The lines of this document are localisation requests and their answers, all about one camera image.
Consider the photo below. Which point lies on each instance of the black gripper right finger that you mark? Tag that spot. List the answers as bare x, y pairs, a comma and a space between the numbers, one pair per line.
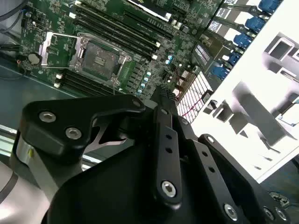
217, 186

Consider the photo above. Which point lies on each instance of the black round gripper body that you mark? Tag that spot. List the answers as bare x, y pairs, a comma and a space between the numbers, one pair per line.
105, 198

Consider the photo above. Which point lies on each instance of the metal socket cover frame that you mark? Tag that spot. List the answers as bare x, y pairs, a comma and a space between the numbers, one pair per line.
44, 56

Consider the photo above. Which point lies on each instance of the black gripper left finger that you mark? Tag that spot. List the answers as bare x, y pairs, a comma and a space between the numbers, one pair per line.
70, 109

